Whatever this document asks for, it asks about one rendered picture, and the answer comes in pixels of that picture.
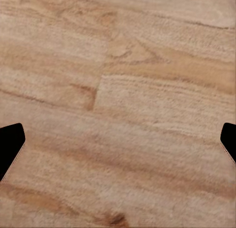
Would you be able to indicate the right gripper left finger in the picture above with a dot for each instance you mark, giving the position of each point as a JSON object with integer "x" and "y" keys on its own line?
{"x": 12, "y": 138}

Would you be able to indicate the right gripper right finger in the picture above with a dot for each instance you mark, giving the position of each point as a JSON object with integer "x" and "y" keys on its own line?
{"x": 228, "y": 138}

